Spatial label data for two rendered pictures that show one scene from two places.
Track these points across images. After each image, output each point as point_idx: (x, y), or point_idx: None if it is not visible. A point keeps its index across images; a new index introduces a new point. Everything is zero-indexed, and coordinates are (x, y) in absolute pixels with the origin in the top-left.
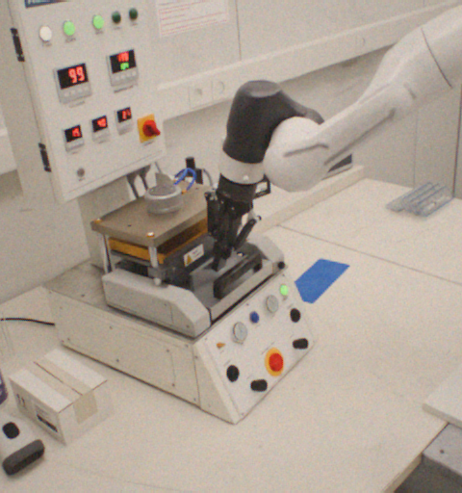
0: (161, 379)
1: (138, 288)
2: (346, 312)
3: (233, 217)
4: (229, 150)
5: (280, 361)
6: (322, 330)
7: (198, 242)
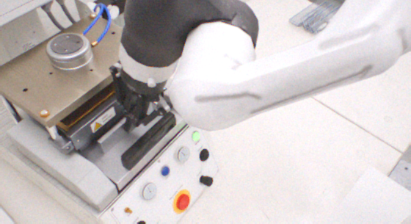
0: (78, 215)
1: (41, 155)
2: (246, 136)
3: (141, 102)
4: (128, 48)
5: (186, 200)
6: (227, 156)
7: (108, 106)
